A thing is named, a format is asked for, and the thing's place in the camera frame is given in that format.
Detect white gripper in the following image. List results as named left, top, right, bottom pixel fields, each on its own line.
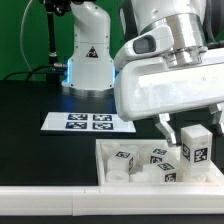
left=114, top=25, right=224, bottom=147

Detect white L-shaped corner fence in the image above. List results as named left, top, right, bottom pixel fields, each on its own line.
left=0, top=143, right=224, bottom=217

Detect white marker base sheet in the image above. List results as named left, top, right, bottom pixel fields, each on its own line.
left=41, top=112, right=136, bottom=133

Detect black camera stand pole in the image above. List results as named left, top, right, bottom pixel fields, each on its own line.
left=39, top=0, right=72, bottom=84

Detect black cables on table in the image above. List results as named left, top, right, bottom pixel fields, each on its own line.
left=2, top=61, right=69, bottom=82

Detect grey cable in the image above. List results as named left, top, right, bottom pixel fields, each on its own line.
left=19, top=0, right=35, bottom=73

